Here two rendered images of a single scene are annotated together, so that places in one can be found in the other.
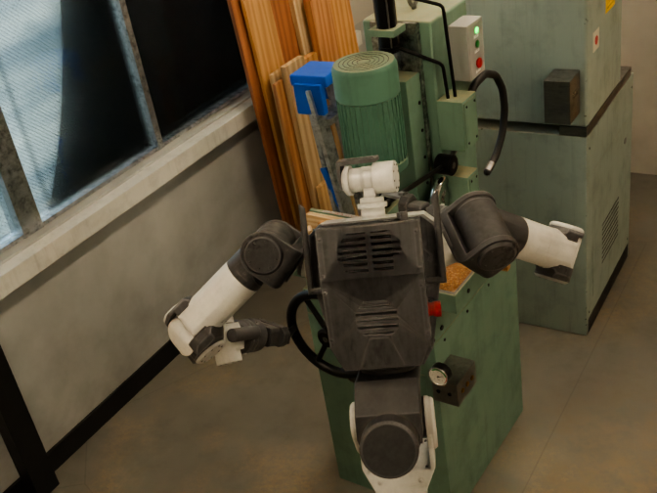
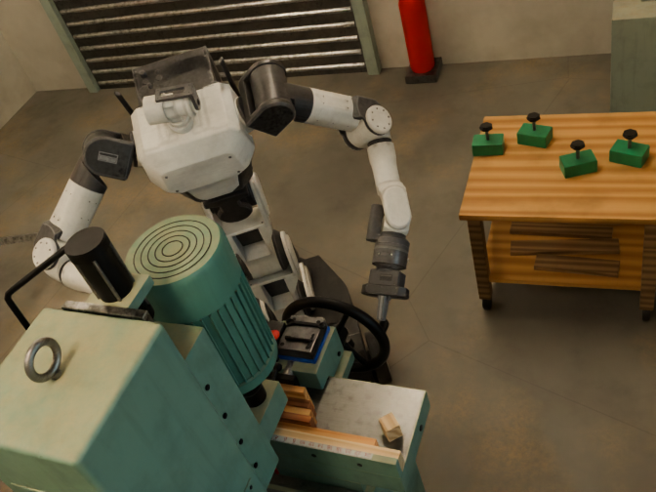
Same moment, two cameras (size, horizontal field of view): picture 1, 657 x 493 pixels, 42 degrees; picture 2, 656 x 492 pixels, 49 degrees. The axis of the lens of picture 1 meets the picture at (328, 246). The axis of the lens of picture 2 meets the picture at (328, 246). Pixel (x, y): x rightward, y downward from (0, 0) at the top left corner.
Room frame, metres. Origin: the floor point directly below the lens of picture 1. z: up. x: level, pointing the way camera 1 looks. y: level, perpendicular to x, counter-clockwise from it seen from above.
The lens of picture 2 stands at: (3.16, -0.02, 2.19)
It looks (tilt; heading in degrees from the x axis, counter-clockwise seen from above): 42 degrees down; 174
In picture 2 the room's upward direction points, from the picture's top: 19 degrees counter-clockwise
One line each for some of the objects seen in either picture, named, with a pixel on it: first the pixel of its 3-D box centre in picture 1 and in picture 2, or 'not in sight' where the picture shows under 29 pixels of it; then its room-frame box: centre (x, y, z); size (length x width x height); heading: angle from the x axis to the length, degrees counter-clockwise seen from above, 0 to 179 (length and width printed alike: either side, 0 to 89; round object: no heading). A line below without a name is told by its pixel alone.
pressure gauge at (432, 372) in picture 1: (441, 376); not in sight; (1.88, -0.25, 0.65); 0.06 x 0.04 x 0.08; 52
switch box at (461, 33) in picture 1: (466, 48); not in sight; (2.37, -0.48, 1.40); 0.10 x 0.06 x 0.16; 142
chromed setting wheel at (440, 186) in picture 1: (442, 196); not in sight; (2.23, -0.35, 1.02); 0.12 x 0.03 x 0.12; 142
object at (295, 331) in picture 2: not in sight; (293, 337); (2.05, -0.06, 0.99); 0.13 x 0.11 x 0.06; 52
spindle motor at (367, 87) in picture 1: (371, 115); (206, 308); (2.21, -0.17, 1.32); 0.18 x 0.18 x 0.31
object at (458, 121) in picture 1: (459, 120); not in sight; (2.28, -0.43, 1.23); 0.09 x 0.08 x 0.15; 142
